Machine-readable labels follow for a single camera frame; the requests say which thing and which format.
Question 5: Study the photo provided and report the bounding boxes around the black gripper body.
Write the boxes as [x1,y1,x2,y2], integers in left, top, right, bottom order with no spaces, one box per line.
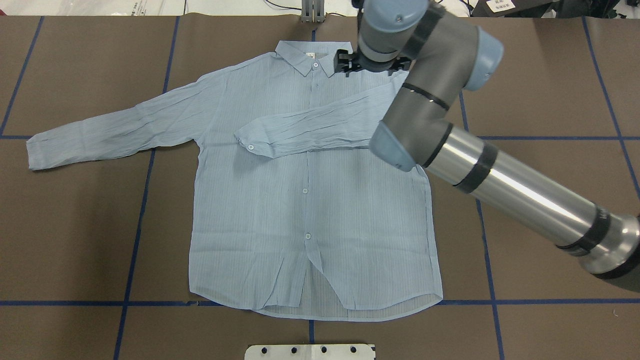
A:
[334,48,412,76]

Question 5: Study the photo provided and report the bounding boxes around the light blue button-up shirt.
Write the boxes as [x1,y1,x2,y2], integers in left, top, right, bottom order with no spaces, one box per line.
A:
[26,40,444,322]

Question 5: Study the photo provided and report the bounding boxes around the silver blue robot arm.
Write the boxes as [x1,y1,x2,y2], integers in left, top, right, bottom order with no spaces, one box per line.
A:
[334,0,639,292]

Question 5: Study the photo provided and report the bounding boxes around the black labelled box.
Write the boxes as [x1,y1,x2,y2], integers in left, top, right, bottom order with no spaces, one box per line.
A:
[470,0,554,18]

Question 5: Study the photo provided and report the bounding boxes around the grey aluminium frame post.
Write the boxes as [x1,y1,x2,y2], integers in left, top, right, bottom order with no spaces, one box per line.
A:
[301,0,326,23]

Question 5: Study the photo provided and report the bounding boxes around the black cables at table edge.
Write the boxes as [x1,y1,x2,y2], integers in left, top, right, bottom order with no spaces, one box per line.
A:
[264,0,475,18]

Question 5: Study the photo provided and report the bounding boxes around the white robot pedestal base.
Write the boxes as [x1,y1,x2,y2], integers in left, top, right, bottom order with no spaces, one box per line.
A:
[244,343,377,360]

